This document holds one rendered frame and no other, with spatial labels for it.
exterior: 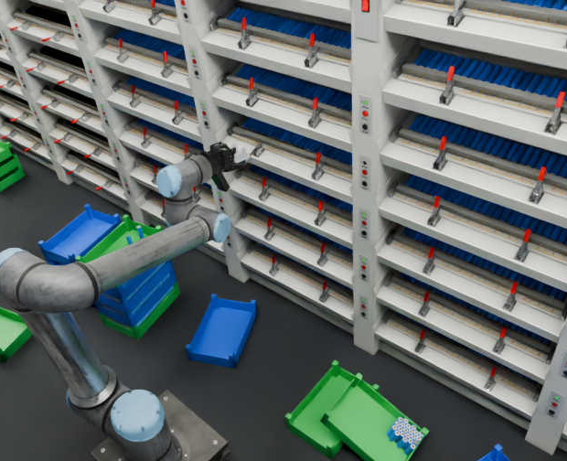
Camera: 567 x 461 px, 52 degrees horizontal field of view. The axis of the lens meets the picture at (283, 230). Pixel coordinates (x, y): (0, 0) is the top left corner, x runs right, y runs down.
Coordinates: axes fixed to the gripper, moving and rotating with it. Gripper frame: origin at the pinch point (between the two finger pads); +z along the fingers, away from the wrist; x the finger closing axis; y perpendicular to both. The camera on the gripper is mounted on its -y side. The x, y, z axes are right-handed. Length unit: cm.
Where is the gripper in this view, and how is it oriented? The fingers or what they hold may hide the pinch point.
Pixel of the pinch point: (245, 156)
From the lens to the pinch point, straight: 208.5
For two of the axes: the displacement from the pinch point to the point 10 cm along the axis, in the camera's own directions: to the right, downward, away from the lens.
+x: -7.7, -3.6, 5.3
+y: 0.6, -8.6, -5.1
